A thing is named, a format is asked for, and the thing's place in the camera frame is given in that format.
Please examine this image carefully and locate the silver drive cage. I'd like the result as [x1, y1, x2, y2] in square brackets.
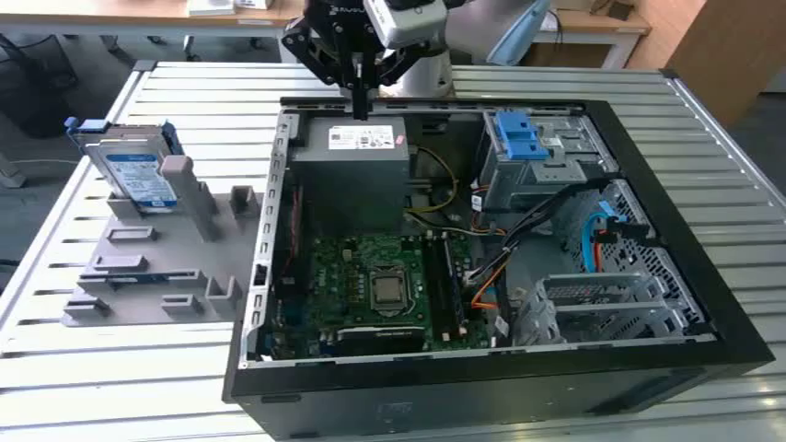
[477, 110, 619, 215]

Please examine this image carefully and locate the grey power supply unit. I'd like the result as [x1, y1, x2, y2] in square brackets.
[286, 114, 410, 234]

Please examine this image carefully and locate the white cardboard box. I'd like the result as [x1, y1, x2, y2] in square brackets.
[186, 0, 238, 17]

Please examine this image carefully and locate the black RAM slot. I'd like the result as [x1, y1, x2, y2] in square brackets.
[424, 233, 449, 341]

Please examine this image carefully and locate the silver disk bay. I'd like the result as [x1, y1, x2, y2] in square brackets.
[514, 271, 707, 344]

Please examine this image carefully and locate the yellow wire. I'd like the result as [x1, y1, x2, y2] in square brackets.
[404, 145, 458, 214]

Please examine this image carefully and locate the blue drive cage latch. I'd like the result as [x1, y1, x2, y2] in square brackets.
[493, 110, 546, 161]

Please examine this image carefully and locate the wooden desk white frame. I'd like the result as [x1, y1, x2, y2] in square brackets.
[0, 0, 652, 70]

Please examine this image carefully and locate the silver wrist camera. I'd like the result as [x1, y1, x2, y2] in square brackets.
[361, 0, 448, 50]

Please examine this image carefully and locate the grey parts rack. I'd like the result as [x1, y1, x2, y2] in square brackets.
[58, 155, 266, 329]

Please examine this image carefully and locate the black graphics card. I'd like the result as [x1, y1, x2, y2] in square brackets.
[333, 324, 425, 355]

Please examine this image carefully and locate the orange wire bundle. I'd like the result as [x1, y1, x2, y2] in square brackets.
[469, 271, 510, 309]

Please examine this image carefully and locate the black mesh waste bin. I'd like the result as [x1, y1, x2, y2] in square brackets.
[0, 34, 78, 139]

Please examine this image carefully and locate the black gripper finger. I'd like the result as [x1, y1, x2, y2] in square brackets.
[362, 42, 432, 121]
[280, 17, 365, 121]

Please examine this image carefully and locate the silver CPU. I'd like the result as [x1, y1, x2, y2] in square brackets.
[370, 274, 409, 308]

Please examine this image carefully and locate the black open PC case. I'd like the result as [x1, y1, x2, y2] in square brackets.
[221, 95, 776, 438]

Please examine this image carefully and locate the green motherboard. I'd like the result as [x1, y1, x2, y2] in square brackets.
[272, 232, 498, 358]

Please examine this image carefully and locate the black cable bundle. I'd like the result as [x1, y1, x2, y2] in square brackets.
[497, 177, 621, 273]

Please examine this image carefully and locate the blue data wire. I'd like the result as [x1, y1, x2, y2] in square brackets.
[577, 200, 617, 277]

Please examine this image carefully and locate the hard disk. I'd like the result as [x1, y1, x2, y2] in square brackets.
[63, 117, 185, 214]

